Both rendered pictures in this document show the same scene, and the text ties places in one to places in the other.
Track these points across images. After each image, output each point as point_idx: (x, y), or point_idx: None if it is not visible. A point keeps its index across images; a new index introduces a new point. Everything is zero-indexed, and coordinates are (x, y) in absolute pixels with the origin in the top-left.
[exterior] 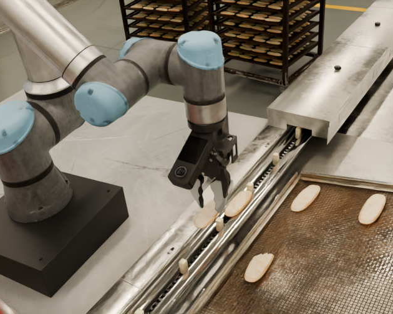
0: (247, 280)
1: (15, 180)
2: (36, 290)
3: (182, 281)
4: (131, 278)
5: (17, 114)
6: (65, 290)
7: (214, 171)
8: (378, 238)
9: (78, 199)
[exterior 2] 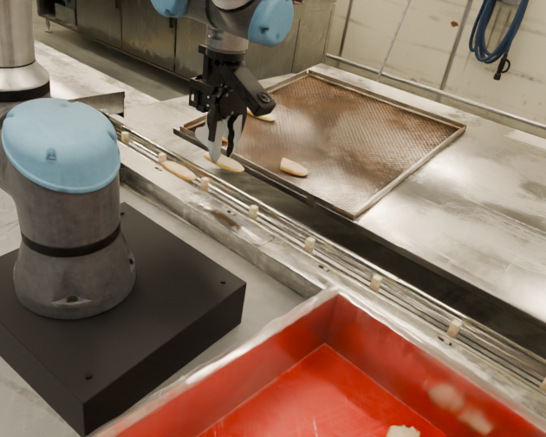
0: (305, 174)
1: (115, 226)
2: (224, 335)
3: (269, 218)
4: (261, 240)
5: (78, 111)
6: None
7: (242, 103)
8: (292, 120)
9: None
